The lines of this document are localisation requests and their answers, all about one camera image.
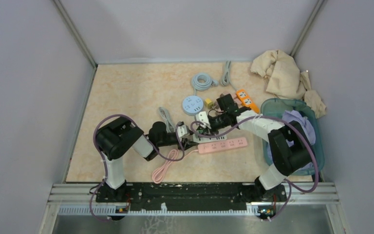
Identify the yellow plug adapter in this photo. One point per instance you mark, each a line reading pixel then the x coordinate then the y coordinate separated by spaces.
pixel 208 103

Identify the orange power strip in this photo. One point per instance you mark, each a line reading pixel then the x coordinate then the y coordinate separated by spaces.
pixel 246 100

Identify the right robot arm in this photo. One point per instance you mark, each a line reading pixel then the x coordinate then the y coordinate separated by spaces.
pixel 286 159

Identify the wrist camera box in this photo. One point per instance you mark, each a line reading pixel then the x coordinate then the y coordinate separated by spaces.
pixel 203 120
pixel 182 131

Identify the round blue socket hub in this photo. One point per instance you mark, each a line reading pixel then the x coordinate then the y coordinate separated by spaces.
pixel 192 105

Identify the lavender cloth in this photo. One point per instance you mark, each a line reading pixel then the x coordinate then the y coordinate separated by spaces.
pixel 307 127

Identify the white usb charger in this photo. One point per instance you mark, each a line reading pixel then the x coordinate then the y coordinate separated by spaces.
pixel 201 140

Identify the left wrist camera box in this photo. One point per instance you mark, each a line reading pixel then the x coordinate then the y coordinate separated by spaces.
pixel 182 131

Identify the teal plastic basket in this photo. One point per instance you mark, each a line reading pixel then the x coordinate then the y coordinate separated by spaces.
pixel 276 107

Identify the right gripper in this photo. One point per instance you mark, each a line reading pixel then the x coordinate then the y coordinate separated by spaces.
pixel 213 132

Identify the pink power strip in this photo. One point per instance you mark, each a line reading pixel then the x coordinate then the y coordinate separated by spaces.
pixel 221 146

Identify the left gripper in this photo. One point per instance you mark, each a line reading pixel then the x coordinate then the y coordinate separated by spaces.
pixel 187 143

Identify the beige cloth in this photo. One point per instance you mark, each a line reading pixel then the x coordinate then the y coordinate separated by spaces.
pixel 285 80

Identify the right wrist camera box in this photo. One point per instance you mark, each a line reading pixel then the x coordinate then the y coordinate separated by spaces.
pixel 203 120

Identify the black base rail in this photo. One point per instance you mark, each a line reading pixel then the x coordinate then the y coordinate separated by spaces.
pixel 184 197

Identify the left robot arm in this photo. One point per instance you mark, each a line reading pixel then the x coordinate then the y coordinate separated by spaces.
pixel 116 134

